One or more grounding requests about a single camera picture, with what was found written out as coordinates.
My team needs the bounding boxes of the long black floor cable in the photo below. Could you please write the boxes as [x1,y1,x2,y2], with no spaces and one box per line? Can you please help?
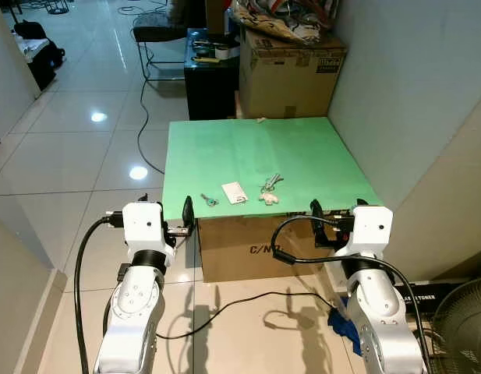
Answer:
[136,76,168,176]

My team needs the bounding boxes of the blue cloth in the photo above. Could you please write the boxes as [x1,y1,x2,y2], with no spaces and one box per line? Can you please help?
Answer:
[327,306,367,357]

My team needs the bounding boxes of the brown printed cardboard box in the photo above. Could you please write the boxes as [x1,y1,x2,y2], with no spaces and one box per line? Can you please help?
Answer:
[196,209,346,284]

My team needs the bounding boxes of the patterned fabric bag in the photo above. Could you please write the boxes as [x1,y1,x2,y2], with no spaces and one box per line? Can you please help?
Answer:
[227,0,325,44]

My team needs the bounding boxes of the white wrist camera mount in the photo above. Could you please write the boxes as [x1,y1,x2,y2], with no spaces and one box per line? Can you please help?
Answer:
[352,206,394,258]
[122,201,164,252]

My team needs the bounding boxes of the green foam board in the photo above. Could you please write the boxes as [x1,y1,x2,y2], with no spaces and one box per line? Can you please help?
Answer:
[162,117,383,223]

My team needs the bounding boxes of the thin black floor cable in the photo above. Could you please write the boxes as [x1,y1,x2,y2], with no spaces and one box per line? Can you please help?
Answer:
[154,291,338,340]

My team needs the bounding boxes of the white card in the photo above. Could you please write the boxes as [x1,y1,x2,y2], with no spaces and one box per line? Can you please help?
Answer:
[221,182,249,205]

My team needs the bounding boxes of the large brown cardboard box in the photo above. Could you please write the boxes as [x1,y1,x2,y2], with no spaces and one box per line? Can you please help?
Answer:
[238,30,348,120]

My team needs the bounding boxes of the black metal chair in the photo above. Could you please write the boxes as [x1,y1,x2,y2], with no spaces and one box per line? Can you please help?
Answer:
[132,9,188,83]

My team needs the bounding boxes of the black cabinet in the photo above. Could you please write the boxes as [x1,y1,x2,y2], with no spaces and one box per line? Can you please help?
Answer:
[183,27,241,122]

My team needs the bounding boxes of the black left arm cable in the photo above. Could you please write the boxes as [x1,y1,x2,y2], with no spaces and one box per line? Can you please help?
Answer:
[74,212,126,374]

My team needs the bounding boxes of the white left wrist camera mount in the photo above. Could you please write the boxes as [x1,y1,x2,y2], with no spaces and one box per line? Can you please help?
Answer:
[122,201,164,252]

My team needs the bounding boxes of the black bag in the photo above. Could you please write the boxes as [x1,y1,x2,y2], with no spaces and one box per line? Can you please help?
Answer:
[12,21,67,91]

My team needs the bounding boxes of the keys with white puppy charm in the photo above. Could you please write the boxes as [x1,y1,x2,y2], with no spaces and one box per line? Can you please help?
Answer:
[259,173,285,206]

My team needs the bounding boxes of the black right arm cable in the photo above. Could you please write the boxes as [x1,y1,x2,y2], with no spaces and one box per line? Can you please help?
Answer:
[271,215,432,374]

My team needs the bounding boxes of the black floor fan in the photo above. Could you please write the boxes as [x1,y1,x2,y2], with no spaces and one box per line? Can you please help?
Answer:
[422,277,481,374]

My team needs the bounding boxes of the black laser toner box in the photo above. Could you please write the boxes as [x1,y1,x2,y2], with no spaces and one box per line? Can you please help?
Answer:
[392,282,463,314]

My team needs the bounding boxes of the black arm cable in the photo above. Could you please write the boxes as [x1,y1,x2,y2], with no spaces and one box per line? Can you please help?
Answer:
[271,215,432,374]
[74,212,126,374]

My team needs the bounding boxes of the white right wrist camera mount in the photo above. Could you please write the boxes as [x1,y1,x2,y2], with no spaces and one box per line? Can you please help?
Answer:
[352,206,394,258]

